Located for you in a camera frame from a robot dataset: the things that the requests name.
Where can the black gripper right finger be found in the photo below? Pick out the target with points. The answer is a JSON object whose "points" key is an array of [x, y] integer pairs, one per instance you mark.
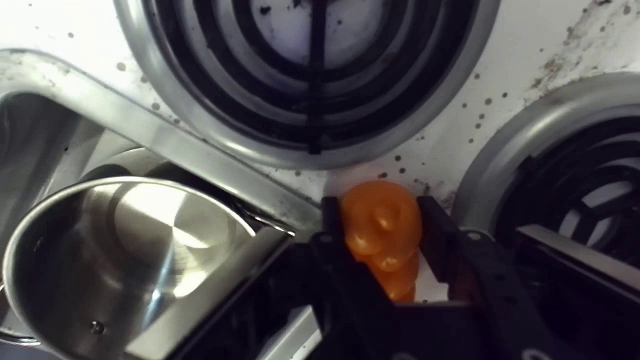
{"points": [[487, 293]]}

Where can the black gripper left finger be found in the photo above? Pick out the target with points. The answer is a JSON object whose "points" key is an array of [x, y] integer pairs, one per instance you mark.
{"points": [[353, 313]]}

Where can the orange plastic bread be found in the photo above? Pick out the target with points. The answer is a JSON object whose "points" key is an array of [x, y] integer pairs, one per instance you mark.
{"points": [[383, 230]]}

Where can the silver metal pot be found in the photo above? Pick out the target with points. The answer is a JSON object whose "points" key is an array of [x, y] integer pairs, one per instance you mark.
{"points": [[126, 261]]}

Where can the black toy stove burner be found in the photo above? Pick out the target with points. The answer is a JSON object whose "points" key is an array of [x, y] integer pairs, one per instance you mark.
{"points": [[307, 80], [573, 193]]}

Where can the silver toy sink basin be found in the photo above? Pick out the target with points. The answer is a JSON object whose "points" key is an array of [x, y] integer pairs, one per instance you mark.
{"points": [[167, 136]]}

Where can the wooden toy kitchen unit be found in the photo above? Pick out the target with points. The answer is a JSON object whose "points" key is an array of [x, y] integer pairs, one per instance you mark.
{"points": [[533, 40]]}

